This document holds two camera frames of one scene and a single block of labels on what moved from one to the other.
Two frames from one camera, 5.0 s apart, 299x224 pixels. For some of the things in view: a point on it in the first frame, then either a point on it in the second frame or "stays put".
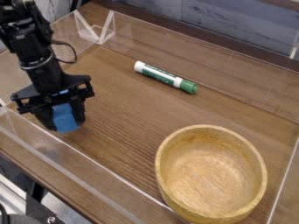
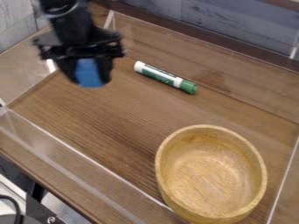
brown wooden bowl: (210, 174) stays put
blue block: (64, 118) → (87, 73)
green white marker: (168, 76) stays put
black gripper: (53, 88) → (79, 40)
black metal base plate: (37, 210) stays put
